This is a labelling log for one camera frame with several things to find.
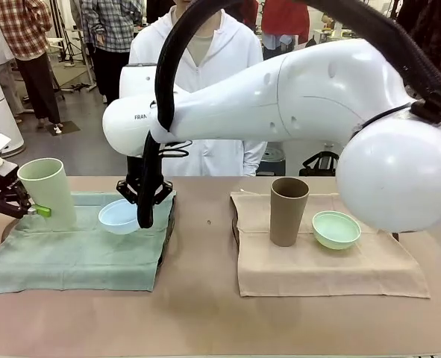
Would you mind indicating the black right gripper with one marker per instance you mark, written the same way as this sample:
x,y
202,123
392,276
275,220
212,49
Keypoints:
x,y
133,171

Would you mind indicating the light green cup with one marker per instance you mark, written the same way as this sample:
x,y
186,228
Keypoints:
x,y
52,194

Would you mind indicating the light blue bowl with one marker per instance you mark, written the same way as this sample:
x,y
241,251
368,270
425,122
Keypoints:
x,y
117,223

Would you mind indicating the green cloth mat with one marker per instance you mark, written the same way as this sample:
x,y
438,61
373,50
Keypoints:
x,y
74,261

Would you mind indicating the brown cup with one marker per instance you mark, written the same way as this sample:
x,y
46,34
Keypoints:
x,y
289,212

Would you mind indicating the beige cloth mat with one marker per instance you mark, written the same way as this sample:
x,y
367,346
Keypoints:
x,y
317,272

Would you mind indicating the light green bowl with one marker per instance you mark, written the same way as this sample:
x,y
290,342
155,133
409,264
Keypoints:
x,y
336,235

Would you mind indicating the dark brown tray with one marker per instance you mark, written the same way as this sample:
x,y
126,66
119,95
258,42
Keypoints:
x,y
236,231
168,231

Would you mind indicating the person in blue plaid shirt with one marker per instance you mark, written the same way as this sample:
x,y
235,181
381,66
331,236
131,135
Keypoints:
x,y
108,44

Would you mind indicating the person in red plaid shirt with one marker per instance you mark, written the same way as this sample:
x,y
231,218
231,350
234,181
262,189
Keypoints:
x,y
30,44

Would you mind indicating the person in white coat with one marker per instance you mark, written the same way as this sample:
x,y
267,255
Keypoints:
x,y
212,48

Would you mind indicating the black tripod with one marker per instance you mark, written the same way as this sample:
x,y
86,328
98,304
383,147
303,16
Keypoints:
x,y
72,48

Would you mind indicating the black bag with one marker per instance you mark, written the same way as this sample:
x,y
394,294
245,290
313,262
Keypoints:
x,y
319,166

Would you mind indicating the person in red vest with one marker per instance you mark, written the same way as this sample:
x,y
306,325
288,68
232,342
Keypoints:
x,y
283,22

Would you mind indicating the person in dark clothes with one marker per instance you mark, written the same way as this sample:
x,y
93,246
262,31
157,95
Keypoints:
x,y
429,30

